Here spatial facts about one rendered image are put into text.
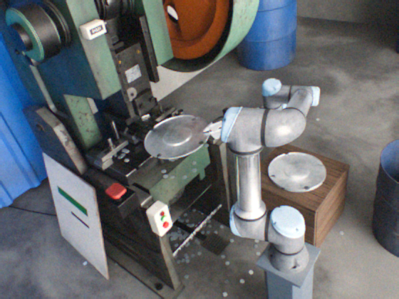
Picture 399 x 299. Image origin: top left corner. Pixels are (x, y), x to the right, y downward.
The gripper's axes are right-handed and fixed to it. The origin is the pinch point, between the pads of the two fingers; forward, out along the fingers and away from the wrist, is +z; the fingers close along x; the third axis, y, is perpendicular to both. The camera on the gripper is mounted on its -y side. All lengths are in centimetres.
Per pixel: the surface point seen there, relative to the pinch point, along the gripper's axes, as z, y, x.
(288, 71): -102, -173, 90
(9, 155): 123, -92, 38
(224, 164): -5.5, -11.8, 32.7
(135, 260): 56, -4, 72
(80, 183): 64, -16, 19
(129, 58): 20.5, -14.7, -34.7
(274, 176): -29, -8, 48
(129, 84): 24.2, -12.4, -25.0
